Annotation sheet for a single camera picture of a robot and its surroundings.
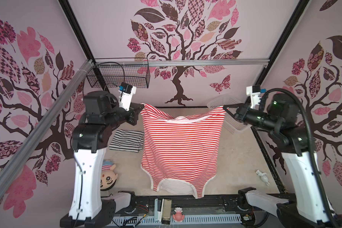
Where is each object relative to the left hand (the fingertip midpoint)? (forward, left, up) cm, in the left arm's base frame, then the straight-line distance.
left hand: (142, 108), depth 59 cm
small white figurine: (-16, -66, -40) cm, 79 cm away
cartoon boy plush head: (-18, +22, -36) cm, 46 cm away
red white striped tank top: (-11, -17, -15) cm, 26 cm away
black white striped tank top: (+9, +19, -42) cm, 47 cm away
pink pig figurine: (-35, -16, -41) cm, 56 cm away
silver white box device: (-33, -8, -41) cm, 53 cm away
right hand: (-2, -34, +4) cm, 34 cm away
